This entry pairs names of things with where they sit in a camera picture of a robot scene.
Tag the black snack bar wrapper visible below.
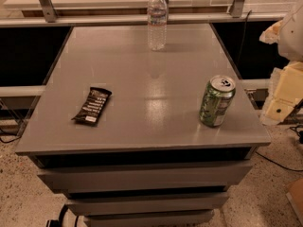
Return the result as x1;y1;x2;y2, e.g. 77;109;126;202
73;87;112;127

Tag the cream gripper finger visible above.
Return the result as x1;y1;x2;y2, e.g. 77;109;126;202
259;21;282;44
260;61;303;126

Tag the white background table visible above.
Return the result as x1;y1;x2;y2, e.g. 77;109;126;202
0;0;299;27

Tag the black floor cable left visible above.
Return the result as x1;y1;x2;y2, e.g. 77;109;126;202
0;97;27;145

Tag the black floor cable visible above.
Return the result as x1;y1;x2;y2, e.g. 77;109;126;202
255;125;303;173
0;97;27;145

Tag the grey drawer cabinet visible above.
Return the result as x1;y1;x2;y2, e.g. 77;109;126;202
16;24;270;227

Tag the black floor cable right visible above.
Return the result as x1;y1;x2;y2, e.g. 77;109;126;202
255;125;303;173

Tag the green soda can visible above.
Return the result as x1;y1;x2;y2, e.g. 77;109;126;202
199;75;236;127

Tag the clear plastic water bottle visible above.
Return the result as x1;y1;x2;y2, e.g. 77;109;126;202
147;0;168;51

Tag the cardboard box corner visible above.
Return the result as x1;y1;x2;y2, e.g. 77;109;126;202
286;178;303;226

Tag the black cable at cabinet base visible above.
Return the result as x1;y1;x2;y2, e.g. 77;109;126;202
45;203;80;227

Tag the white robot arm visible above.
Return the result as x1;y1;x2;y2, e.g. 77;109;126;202
259;0;303;125

